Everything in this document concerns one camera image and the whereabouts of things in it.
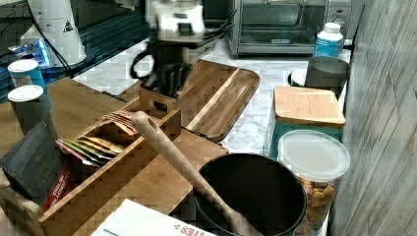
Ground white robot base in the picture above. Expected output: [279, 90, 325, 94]
[21, 0, 87, 67]

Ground black utensil holder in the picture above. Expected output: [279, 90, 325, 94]
[200, 153, 307, 236]

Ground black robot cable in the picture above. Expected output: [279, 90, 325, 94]
[25, 0, 77, 79]

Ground grey cup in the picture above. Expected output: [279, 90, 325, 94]
[305, 56, 351, 97]

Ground black tea box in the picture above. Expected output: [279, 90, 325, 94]
[1, 121, 77, 211]

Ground clear snack jar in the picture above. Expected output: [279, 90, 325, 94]
[277, 130, 350, 236]

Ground teal canister with wooden lid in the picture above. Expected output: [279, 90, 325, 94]
[262, 86, 345, 160]

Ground grey shaker can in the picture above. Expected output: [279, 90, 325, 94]
[8, 85, 57, 139]

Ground wooden tea organizer tray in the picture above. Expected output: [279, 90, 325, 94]
[38, 89, 181, 236]

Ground wooden spoon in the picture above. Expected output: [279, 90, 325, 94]
[132, 111, 264, 236]

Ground blue shaker can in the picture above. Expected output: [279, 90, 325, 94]
[8, 59, 52, 111]

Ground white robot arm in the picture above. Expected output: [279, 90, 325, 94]
[146, 0, 230, 97]

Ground silver toaster oven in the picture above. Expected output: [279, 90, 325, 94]
[227, 0, 351, 56]

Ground wooden cutting board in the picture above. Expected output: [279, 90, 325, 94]
[122, 60, 260, 142]

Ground tea bag packets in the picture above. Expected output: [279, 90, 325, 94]
[56, 110, 138, 167]

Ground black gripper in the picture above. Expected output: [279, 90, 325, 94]
[144, 45, 193, 97]

